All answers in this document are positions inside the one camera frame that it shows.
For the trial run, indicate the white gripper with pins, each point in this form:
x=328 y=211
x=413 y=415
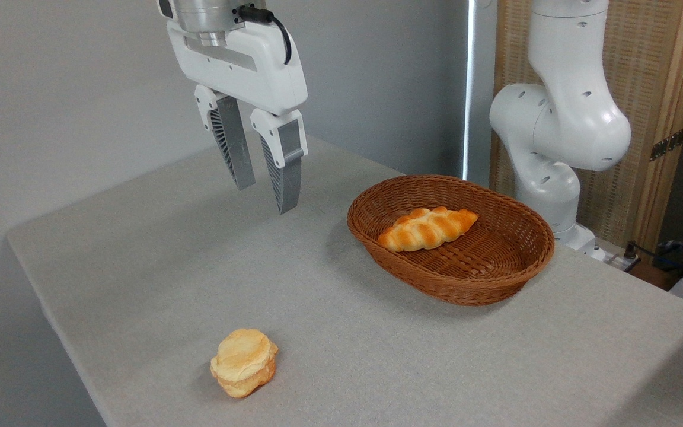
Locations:
x=246 y=65

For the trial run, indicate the round pale bread bun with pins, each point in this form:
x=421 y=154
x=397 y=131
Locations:
x=243 y=362

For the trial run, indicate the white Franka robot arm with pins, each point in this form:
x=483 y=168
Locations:
x=567 y=118

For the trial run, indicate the braided golden bread loaf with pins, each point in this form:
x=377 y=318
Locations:
x=427 y=228

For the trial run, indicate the brown oval wicker basket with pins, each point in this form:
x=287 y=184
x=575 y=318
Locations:
x=495 y=261

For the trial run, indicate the metal screen hinge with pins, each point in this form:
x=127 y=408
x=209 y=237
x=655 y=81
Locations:
x=667 y=144

